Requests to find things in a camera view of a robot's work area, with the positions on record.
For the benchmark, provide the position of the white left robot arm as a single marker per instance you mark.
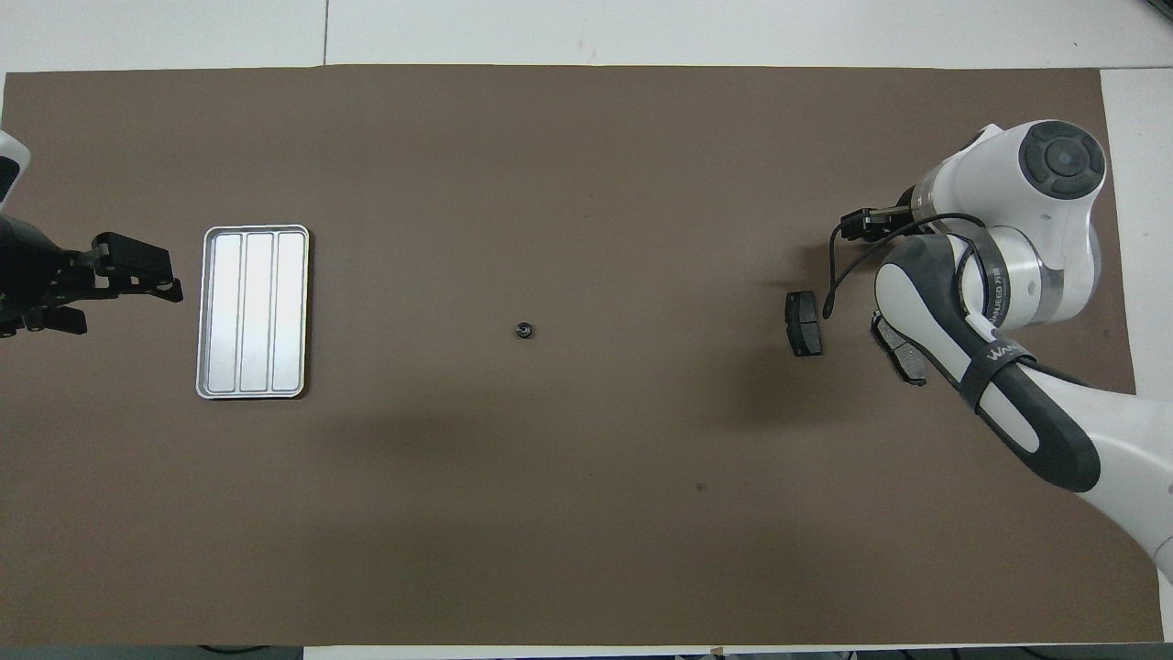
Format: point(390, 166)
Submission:
point(9, 165)

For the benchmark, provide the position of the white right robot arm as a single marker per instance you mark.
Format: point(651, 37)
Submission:
point(1054, 165)

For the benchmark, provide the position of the long grey brake pad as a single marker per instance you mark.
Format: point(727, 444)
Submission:
point(900, 357)

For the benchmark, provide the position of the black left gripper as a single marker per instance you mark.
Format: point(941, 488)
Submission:
point(32, 266)

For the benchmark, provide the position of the silver metal tray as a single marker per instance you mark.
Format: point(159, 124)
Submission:
point(257, 312)

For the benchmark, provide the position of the short dark brake pad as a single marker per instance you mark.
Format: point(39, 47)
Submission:
point(804, 323)

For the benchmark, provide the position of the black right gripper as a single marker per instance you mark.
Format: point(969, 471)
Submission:
point(893, 222)

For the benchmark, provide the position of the brown table mat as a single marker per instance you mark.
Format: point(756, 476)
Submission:
point(586, 458)

